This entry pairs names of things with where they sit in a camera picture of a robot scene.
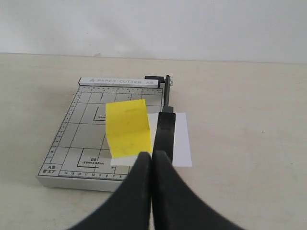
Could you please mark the black cutter blade arm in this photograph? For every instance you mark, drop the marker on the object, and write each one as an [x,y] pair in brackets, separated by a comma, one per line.
[165,131]

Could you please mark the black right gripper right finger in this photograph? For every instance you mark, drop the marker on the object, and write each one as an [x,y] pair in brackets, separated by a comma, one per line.
[176,206]

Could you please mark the yellow foam block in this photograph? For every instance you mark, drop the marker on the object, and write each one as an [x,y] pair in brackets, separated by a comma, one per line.
[127,128]

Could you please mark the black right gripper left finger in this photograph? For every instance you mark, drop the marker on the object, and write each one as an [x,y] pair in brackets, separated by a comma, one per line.
[128,208]

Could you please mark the white paper sheet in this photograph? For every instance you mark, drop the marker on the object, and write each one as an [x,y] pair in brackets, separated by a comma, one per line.
[181,148]

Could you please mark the grey paper cutter base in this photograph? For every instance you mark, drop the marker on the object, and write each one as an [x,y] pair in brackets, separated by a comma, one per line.
[79,157]

